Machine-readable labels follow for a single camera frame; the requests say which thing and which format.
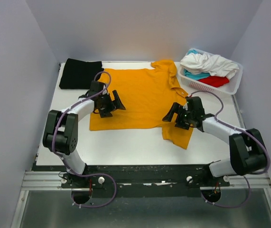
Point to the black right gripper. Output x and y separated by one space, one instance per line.
175 109

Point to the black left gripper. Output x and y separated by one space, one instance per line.
114 105

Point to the yellow t shirt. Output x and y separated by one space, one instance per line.
148 95

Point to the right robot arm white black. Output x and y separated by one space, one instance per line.
247 152

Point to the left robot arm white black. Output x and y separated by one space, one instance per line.
61 130

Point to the light blue t shirt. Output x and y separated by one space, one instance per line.
193 76

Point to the red t shirt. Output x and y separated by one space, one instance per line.
215 81

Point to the folded black t shirt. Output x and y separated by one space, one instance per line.
78 75

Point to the white crumpled t shirt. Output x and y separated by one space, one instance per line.
215 65

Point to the white plastic laundry basket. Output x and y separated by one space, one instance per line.
230 88

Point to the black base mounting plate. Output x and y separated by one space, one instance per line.
138 181

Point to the aluminium frame rail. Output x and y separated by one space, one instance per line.
49 180

